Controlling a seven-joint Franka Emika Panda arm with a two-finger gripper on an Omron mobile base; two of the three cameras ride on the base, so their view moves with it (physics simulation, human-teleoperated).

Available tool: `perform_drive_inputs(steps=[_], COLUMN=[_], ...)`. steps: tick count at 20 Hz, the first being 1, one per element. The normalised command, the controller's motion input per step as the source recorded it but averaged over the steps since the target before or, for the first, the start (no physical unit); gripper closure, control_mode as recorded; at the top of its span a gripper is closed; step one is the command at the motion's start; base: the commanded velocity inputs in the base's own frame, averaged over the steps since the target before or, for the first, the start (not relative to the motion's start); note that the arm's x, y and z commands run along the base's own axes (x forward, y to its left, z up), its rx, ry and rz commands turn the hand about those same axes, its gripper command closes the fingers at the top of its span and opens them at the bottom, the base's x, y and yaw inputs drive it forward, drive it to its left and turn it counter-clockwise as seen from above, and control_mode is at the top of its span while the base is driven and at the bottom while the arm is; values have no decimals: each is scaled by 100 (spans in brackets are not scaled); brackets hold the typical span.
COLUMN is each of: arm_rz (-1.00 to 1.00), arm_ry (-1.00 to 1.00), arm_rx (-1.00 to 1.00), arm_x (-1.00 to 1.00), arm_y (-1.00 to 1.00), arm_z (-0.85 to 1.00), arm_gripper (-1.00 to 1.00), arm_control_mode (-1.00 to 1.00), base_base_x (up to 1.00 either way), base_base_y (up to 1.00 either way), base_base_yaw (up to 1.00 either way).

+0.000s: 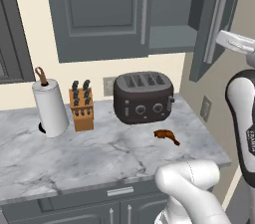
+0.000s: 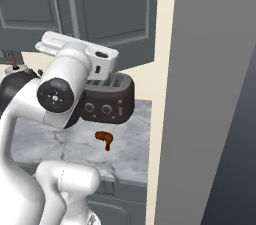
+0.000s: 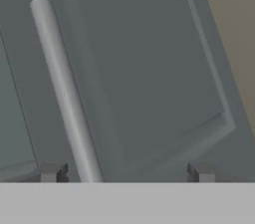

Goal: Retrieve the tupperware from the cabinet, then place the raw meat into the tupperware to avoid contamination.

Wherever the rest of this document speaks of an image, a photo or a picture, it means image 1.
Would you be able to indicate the grey tall cabinet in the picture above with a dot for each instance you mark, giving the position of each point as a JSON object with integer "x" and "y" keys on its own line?
{"x": 13, "y": 35}

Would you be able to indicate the grey upper cabinet box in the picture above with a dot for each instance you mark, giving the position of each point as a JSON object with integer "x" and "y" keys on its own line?
{"x": 169, "y": 2}

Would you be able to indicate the grey upper cabinet door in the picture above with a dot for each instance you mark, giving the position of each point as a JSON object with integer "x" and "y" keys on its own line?
{"x": 99, "y": 9}

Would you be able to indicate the white paper towel roll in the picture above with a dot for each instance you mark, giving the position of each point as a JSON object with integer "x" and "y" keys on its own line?
{"x": 50, "y": 108}

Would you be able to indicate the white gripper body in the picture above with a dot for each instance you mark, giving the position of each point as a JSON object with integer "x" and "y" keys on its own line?
{"x": 232, "y": 40}

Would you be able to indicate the wooden knife block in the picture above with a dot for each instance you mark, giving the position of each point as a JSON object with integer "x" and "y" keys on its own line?
{"x": 81, "y": 115}

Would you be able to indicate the grey drawer front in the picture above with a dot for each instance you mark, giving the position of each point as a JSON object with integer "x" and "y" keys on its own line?
{"x": 83, "y": 198}

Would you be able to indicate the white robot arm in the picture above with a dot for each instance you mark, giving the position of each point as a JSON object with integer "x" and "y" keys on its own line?
{"x": 186, "y": 181}

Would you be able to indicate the grey lower cabinet door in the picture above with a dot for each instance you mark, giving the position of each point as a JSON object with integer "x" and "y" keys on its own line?
{"x": 66, "y": 216}
{"x": 146, "y": 209}

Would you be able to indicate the grey wall outlet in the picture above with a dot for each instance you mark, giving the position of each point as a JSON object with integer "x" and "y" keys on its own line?
{"x": 205, "y": 108}
{"x": 108, "y": 86}

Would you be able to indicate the grey open cabinet door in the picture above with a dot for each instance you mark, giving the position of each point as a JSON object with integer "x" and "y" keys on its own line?
{"x": 204, "y": 52}

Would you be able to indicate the dark grey four-slot toaster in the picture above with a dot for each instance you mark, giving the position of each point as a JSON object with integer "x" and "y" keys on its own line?
{"x": 142, "y": 98}

